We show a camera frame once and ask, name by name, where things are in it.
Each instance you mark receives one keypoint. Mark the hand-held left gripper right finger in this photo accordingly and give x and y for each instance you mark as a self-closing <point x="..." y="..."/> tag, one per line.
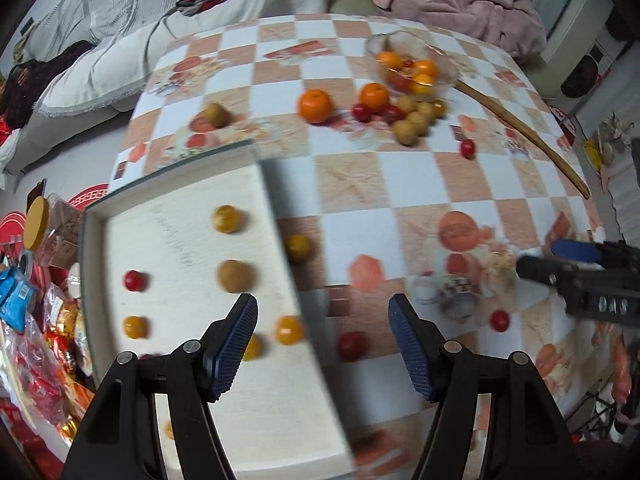
<point x="412" y="345"/>

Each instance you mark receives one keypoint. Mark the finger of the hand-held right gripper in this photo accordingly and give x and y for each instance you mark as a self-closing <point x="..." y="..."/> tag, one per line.
<point x="540" y="267"/>
<point x="575" y="250"/>

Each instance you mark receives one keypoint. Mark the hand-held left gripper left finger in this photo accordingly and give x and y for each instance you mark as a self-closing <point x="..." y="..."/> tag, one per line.
<point x="232" y="345"/>

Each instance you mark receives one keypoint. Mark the yellow cherry tomato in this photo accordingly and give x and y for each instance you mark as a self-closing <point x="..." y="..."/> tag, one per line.
<point x="135" y="326"/>
<point x="167" y="430"/>
<point x="289" y="330"/>
<point x="253" y="350"/>
<point x="298" y="247"/>
<point x="438" y="108"/>
<point x="228" y="218"/>

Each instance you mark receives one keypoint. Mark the brown longan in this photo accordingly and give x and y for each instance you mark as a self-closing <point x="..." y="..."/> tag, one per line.
<point x="236" y="276"/>
<point x="404" y="132"/>
<point x="417" y="122"/>
<point x="407" y="104"/>
<point x="215" y="114"/>
<point x="425" y="109"/>

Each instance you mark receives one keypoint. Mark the white rectangular tray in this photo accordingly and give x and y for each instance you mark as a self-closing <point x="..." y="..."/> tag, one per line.
<point x="175" y="240"/>

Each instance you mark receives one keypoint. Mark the yellow and white decoration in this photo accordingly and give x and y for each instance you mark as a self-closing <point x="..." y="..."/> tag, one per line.
<point x="595" y="152"/>

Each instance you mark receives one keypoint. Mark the red box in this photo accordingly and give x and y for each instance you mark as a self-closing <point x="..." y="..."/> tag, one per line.
<point x="567" y="122"/>

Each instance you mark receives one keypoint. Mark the long wooden stick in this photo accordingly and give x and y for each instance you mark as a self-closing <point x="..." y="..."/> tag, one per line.
<point x="525" y="130"/>

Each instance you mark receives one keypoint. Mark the pile of red snack packets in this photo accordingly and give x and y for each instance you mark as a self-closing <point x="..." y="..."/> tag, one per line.
<point x="40" y="360"/>

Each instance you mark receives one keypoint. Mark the white appliance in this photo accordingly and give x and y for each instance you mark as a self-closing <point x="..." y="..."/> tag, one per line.
<point x="597" y="55"/>

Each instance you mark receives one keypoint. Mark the red round mat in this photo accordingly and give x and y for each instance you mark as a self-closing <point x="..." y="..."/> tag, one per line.
<point x="90" y="196"/>

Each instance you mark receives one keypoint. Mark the blue packet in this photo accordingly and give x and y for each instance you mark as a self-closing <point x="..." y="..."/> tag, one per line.
<point x="15" y="295"/>

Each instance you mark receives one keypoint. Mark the jar with yellow lid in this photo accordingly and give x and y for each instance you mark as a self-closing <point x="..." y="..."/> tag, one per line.
<point x="37" y="222"/>

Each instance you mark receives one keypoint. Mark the clear glass bowl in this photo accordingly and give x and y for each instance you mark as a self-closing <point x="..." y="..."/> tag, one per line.
<point x="400" y="42"/>

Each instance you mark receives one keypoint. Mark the pink fleece blanket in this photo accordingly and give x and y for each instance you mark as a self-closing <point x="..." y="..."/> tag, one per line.
<point x="440" y="5"/>

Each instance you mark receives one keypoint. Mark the dark maroon blanket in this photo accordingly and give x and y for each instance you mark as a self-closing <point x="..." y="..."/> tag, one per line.
<point x="45" y="80"/>

